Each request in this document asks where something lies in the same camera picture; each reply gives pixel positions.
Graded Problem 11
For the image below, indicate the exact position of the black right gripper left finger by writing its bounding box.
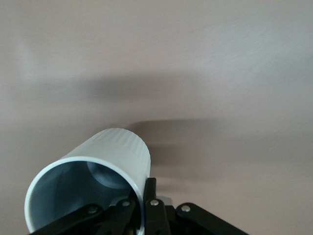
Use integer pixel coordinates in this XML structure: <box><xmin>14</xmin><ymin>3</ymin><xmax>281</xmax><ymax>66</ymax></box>
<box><xmin>28</xmin><ymin>198</ymin><xmax>136</xmax><ymax>235</ymax></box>

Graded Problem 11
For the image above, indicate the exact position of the white ribbed ceramic mug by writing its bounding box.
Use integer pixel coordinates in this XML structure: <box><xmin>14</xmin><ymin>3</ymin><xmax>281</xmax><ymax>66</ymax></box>
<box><xmin>23</xmin><ymin>127</ymin><xmax>151</xmax><ymax>235</ymax></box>

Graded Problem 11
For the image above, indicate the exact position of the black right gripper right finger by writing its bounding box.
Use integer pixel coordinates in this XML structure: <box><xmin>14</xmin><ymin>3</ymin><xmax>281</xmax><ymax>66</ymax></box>
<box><xmin>142</xmin><ymin>177</ymin><xmax>250</xmax><ymax>235</ymax></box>

